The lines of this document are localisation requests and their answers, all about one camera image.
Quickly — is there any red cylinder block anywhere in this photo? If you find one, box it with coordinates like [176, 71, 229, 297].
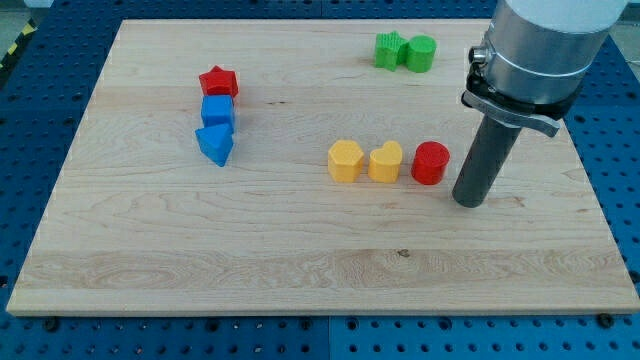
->
[411, 141, 450, 185]

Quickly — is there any green star block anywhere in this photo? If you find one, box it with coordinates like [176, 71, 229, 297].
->
[374, 31, 409, 72]

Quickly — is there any red star block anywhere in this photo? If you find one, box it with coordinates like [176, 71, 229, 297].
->
[198, 65, 239, 98]

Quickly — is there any wooden board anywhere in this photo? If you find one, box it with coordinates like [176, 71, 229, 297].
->
[7, 20, 639, 317]

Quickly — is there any blue triangle block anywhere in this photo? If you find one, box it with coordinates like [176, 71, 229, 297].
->
[195, 124, 234, 167]

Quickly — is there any green cylinder block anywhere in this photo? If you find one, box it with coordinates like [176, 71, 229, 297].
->
[405, 35, 437, 73]

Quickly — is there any yellow hexagon block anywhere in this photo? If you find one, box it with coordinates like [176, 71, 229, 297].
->
[328, 140, 364, 183]

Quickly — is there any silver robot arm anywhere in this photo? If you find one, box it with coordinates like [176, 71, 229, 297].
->
[462, 0, 628, 137]

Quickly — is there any yellow heart block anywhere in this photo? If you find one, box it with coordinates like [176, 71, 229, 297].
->
[368, 140, 403, 183]

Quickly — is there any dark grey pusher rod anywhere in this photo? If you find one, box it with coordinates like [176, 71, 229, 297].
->
[452, 116, 521, 208]

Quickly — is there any blue cube block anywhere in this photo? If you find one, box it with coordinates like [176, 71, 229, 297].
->
[201, 95, 235, 132]

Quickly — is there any black yellow hazard tape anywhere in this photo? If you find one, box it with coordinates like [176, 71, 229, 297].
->
[1, 18, 38, 72]

